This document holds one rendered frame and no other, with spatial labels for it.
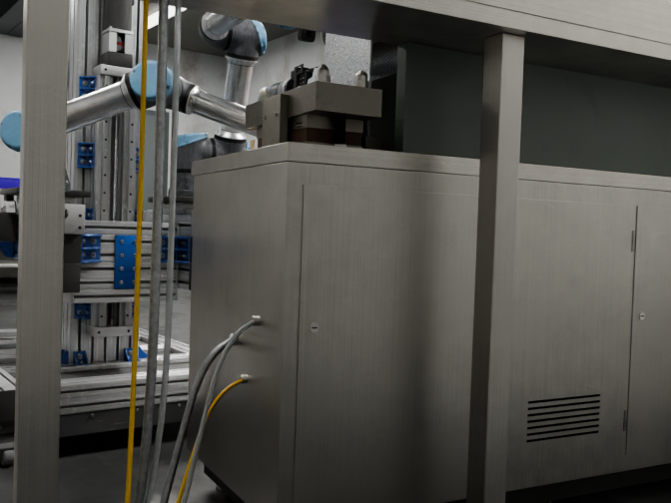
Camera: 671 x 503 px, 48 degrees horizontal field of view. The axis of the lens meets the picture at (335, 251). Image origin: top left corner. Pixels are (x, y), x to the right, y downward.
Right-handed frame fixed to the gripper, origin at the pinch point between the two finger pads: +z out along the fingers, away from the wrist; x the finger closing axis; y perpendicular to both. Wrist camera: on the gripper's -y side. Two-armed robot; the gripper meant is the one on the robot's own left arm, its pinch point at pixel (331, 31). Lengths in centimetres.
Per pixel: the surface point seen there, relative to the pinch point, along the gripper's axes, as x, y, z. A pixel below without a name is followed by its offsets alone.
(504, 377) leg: 13, -26, 98
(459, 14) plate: -4, 32, 54
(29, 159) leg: -80, 4, 73
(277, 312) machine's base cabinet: -30, -30, 74
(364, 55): -4.3, 7.6, 27.4
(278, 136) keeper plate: -26.0, -8.1, 41.1
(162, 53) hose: -59, 16, 56
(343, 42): -4.2, 4.7, 15.8
